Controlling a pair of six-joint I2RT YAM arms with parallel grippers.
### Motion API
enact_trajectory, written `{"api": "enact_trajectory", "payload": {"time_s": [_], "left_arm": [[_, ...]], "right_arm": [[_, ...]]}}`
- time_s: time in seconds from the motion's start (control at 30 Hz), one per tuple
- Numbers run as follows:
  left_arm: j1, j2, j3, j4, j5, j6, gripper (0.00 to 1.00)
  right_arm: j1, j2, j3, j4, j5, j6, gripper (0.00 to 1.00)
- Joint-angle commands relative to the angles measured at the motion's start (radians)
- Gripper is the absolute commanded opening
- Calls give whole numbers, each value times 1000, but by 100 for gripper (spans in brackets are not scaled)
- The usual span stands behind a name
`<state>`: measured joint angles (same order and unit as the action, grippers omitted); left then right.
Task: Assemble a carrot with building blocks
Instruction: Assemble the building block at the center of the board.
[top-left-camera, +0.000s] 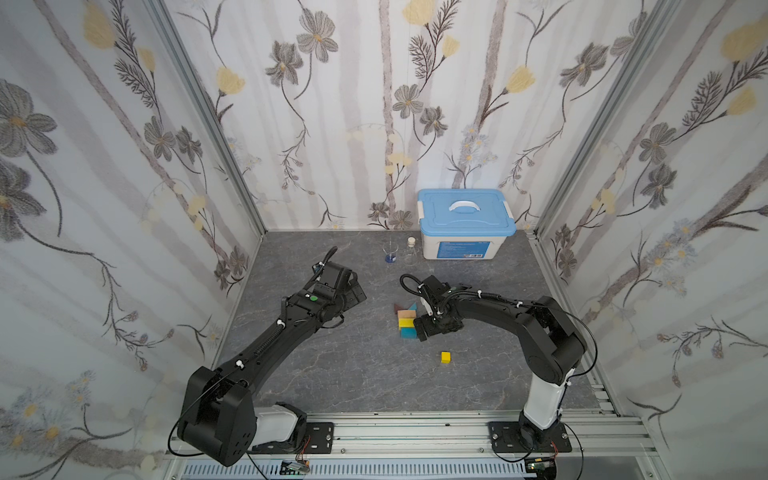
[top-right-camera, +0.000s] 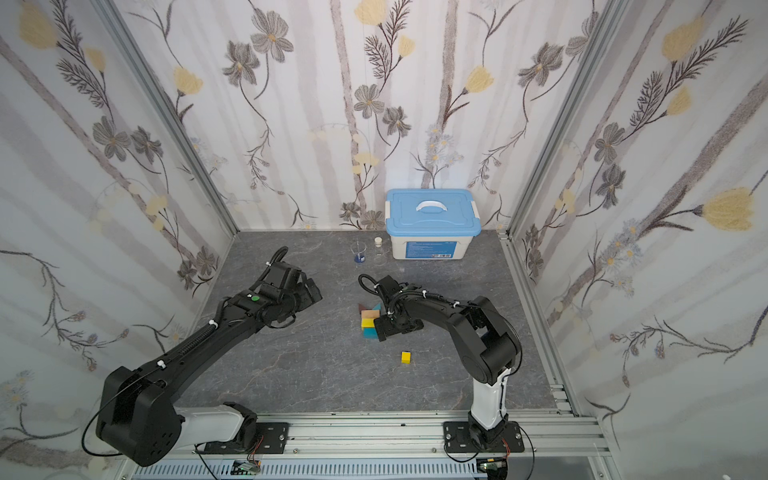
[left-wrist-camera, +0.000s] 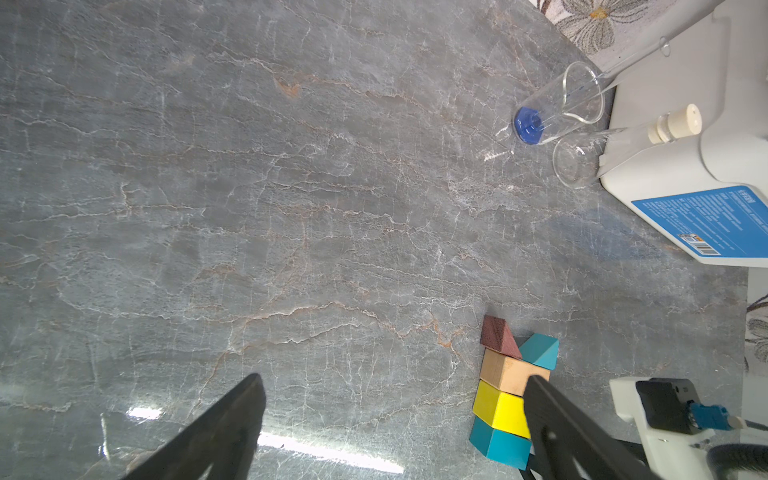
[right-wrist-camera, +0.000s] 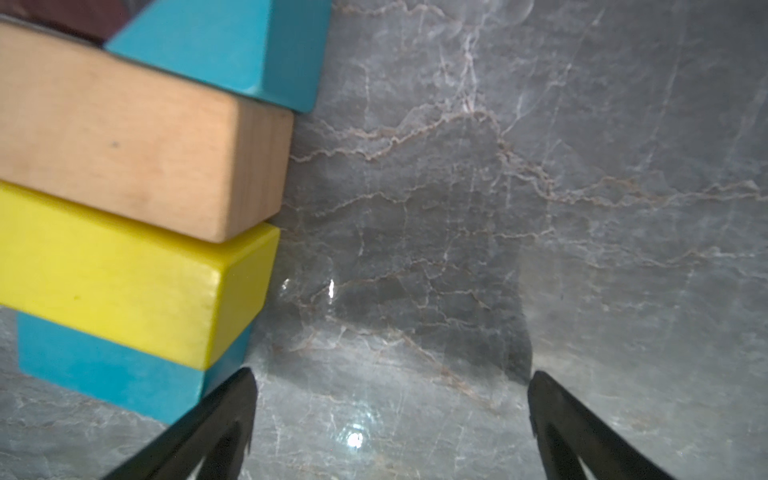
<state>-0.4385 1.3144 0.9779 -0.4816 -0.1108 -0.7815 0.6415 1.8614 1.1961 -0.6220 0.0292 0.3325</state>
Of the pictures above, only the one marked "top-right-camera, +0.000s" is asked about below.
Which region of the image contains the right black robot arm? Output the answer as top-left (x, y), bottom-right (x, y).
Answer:
top-left (358, 274), bottom-right (524, 451)

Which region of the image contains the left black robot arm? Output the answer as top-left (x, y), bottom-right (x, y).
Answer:
top-left (84, 246), bottom-right (322, 467)

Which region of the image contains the small clear corked bottle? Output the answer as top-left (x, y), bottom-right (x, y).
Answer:
top-left (373, 237), bottom-right (387, 266)

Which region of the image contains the glass beaker blue liquid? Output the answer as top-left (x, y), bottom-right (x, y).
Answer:
top-left (350, 240), bottom-right (367, 264)

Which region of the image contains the blue lid storage box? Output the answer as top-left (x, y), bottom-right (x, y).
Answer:
top-left (385, 189), bottom-right (482, 260)

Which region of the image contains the small circuit board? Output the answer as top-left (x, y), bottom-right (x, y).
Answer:
top-left (230, 460), bottom-right (262, 476)

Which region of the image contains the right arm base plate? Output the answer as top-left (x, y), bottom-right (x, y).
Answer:
top-left (442, 421), bottom-right (526, 454)

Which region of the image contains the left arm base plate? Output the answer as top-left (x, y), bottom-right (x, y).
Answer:
top-left (198, 422), bottom-right (290, 455)

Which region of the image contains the aluminium frame rail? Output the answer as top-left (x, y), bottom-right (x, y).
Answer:
top-left (119, 410), bottom-right (613, 460)

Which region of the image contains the white slotted cable duct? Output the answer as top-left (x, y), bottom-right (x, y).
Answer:
top-left (132, 458), bottom-right (487, 479)

